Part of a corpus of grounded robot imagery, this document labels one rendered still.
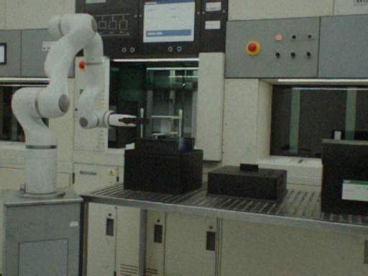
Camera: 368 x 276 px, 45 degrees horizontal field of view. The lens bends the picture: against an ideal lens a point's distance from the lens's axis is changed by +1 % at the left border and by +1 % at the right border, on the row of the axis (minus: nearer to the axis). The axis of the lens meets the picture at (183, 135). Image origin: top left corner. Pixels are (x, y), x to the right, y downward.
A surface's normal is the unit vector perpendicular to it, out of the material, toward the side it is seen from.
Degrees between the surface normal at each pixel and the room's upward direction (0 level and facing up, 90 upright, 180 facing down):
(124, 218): 90
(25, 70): 90
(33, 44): 90
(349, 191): 90
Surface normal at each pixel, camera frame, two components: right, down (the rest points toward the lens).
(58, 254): 0.41, 0.06
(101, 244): -0.35, 0.04
